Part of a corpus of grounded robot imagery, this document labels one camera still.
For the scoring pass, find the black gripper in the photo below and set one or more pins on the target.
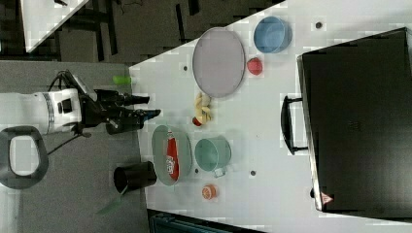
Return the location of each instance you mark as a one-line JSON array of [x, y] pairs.
[[111, 108]]

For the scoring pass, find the red plush ketchup bottle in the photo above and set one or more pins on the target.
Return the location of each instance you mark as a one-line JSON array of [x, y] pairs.
[[172, 162]]

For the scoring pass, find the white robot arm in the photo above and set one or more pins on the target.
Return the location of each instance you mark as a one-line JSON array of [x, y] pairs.
[[27, 118]]

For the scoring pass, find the green oval strainer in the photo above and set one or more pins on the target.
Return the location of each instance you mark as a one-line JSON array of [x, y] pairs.
[[159, 145]]

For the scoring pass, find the green marker object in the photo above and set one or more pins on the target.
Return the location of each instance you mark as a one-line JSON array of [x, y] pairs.
[[118, 80]]

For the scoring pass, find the yellow peeled plush banana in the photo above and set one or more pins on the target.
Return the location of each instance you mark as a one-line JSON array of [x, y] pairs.
[[202, 112]]

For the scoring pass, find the green mug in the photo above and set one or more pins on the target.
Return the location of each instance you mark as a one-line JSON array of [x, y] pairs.
[[213, 155]]

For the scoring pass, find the large purple plate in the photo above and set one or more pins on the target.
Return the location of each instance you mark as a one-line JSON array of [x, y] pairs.
[[218, 62]]

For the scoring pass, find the plush orange slice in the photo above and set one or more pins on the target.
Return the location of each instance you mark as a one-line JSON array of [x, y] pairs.
[[209, 192]]

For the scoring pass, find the pink plush strawberry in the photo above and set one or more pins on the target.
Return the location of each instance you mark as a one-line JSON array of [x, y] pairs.
[[254, 66]]

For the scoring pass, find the blue cup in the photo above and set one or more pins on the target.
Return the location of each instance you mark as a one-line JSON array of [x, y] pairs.
[[272, 35]]

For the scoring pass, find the black toaster oven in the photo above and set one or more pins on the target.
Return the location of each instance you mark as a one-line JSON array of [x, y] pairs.
[[356, 98]]

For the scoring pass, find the black cylindrical camera mount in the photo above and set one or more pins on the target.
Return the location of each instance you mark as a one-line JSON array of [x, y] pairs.
[[135, 176]]

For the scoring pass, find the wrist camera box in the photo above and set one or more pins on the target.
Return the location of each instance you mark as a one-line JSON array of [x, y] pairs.
[[79, 84]]

